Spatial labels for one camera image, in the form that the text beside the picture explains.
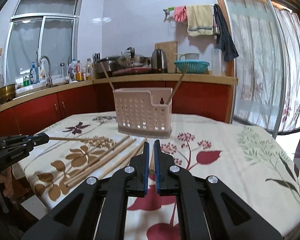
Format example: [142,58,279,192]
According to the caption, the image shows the wooden chopstick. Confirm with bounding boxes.
[65,138,136,187]
[65,142,121,179]
[49,137,106,142]
[149,153,155,175]
[98,137,148,179]
[100,62,115,92]
[166,64,189,105]

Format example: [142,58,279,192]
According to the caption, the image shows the wooden kitchen countertop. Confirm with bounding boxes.
[0,73,238,111]

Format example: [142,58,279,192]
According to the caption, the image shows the red kitchen cabinets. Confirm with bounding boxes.
[0,81,233,137]

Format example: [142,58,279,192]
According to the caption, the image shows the person's left hand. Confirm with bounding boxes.
[0,166,14,199]

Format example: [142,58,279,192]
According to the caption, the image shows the brass pot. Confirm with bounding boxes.
[0,83,16,104]

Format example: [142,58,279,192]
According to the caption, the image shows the floral tablecloth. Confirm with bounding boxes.
[19,112,300,236]

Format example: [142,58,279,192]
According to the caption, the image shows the blue detergent bottle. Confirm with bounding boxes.
[30,62,39,85]

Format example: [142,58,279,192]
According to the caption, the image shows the chrome sink faucet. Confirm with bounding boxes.
[38,55,53,88]

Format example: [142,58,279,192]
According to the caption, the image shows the pink perforated utensil holder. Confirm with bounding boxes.
[113,87,173,139]

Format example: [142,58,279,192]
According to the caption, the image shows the teal plastic basket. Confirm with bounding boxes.
[174,60,210,74]

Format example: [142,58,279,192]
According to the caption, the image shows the red induction cooker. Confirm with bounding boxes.
[112,67,152,76]

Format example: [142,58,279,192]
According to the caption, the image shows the steel electric kettle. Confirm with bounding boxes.
[151,49,167,73]

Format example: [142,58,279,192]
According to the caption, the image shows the green white mug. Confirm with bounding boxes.
[179,53,200,61]

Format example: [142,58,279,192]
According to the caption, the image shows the white plastic jug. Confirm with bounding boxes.
[211,48,222,76]

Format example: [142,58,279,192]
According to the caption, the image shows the steel wok with lid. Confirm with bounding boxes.
[116,47,151,68]

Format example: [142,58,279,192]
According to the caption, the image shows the sheer floral curtain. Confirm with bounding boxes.
[226,0,300,135]

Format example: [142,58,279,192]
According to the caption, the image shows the wooden cutting board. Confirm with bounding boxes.
[154,41,178,74]

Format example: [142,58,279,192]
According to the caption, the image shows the dark hanging cloth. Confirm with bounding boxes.
[213,4,239,62]

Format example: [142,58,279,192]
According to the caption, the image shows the beige hanging towel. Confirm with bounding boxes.
[186,4,213,37]

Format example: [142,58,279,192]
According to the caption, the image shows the pink rubber glove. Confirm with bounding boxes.
[173,6,187,22]

